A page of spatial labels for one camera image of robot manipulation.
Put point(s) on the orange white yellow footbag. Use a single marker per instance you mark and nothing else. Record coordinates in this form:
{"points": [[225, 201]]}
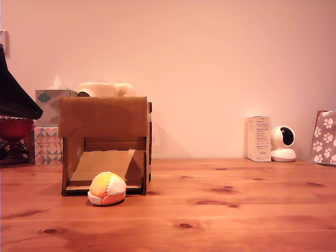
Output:
{"points": [[107, 189]]}

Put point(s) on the cardboard dice tower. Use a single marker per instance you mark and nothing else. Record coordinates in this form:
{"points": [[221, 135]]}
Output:
{"points": [[105, 118]]}

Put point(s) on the red glass bowl on stand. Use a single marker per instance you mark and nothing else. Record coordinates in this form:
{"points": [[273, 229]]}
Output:
{"points": [[14, 130]]}

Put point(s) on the cloud print tissue box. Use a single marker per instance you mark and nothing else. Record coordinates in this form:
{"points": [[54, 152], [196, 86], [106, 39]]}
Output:
{"points": [[51, 105]]}

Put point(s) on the white tissue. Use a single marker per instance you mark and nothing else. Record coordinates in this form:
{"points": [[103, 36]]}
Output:
{"points": [[58, 84]]}

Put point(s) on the triangle pattern tissue box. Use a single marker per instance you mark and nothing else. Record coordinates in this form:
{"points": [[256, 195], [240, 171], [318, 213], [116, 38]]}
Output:
{"points": [[47, 147]]}

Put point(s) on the cream electric kettle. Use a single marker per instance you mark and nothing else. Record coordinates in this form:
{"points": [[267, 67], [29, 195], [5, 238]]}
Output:
{"points": [[99, 89]]}

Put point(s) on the white carton box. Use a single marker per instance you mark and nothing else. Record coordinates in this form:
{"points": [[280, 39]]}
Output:
{"points": [[260, 139]]}

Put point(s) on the grey paw print cloth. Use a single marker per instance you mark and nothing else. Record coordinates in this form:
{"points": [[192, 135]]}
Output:
{"points": [[324, 139]]}

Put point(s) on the white wall switch plate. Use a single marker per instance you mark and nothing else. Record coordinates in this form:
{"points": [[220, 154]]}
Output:
{"points": [[5, 39]]}

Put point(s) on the small white round camera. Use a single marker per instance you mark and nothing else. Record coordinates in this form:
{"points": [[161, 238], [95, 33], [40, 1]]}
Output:
{"points": [[282, 155]]}

